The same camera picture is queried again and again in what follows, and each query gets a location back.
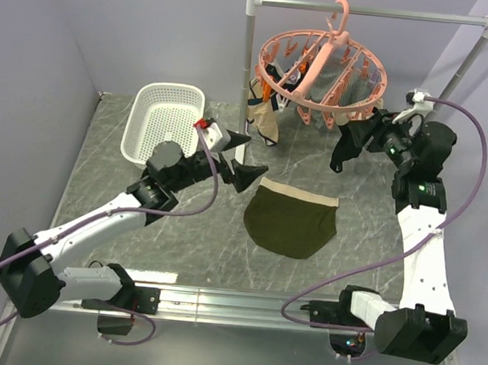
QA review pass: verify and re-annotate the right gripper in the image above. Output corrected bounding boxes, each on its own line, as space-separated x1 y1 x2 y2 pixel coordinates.
342 105 420 172

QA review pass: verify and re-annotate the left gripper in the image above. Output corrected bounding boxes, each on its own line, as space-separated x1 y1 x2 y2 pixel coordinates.
169 125 272 201

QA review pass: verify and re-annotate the black underwear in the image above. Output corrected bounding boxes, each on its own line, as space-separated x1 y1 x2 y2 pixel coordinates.
330 107 384 174

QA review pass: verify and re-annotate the pink round clip hanger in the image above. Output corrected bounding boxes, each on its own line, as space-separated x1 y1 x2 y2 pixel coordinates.
255 0 388 128

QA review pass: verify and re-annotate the olive green underwear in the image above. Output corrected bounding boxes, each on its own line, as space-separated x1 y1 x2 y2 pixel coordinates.
243 178 340 260

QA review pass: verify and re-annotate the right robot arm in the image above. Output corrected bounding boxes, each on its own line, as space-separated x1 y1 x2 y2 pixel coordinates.
332 110 468 365

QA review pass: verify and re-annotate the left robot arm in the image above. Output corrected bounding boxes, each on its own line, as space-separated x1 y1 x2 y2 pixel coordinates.
0 123 268 318

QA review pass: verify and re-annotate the grey striped hanging underwear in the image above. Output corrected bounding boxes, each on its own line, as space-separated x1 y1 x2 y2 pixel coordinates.
306 55 377 134

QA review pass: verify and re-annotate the beige hanging underwear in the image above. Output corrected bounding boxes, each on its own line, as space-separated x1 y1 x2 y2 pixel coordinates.
246 77 279 147

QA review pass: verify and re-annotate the white plastic basket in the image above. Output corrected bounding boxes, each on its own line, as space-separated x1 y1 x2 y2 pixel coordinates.
120 83 205 168

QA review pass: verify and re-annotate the metal clothes rack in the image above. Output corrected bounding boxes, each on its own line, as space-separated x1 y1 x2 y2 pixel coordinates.
230 0 488 183

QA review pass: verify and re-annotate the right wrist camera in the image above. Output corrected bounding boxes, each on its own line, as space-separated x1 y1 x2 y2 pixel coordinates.
392 89 434 124

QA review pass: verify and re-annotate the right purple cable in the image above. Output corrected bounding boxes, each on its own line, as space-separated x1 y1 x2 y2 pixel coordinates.
276 85 488 365

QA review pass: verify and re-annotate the purple cable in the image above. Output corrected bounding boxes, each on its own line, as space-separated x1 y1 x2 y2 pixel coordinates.
276 85 488 365
0 109 225 354

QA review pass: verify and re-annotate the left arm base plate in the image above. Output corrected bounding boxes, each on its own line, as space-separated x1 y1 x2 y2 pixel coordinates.
80 286 161 316

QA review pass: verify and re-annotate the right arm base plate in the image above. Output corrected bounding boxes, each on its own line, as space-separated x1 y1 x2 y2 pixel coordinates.
304 299 370 331

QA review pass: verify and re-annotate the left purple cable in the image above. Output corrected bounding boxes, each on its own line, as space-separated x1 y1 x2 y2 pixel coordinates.
0 109 225 354

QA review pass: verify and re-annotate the aluminium rail frame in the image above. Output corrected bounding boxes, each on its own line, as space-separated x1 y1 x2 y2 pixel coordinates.
9 270 458 365

